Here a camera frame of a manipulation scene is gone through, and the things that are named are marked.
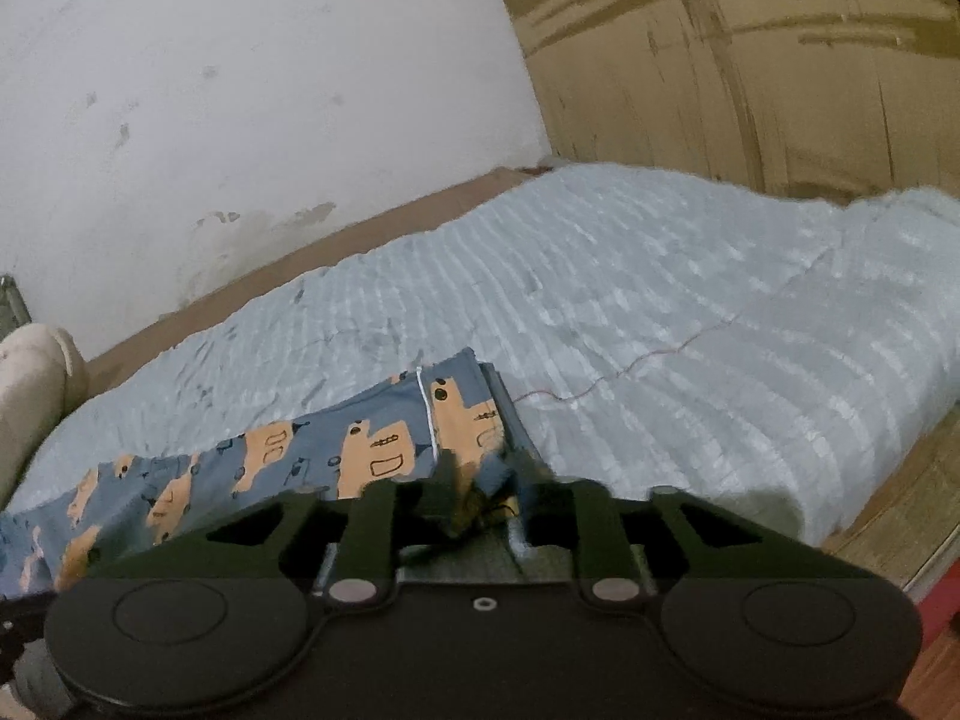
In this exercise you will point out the plywood panel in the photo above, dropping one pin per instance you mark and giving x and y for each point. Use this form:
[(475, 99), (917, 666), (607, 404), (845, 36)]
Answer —
[(750, 90)]

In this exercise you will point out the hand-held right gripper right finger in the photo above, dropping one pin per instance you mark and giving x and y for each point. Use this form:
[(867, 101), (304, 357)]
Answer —
[(600, 532)]

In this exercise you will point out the red floor mat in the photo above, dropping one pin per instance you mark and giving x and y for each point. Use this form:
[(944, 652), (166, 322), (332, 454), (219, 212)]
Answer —
[(939, 615)]

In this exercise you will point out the blue printed pants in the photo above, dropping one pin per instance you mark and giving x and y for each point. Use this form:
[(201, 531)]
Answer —
[(360, 450)]

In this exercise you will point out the light blue quilted blanket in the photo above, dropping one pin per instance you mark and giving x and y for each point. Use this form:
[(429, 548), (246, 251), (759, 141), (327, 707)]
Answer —
[(637, 277)]

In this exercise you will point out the beige rolled bolster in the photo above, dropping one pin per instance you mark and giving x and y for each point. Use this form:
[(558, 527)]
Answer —
[(34, 390)]

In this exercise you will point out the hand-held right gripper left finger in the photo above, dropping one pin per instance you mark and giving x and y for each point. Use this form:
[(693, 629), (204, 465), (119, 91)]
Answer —
[(371, 532)]

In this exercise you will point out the metal headboard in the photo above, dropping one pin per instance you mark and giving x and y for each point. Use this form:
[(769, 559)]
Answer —
[(11, 304)]

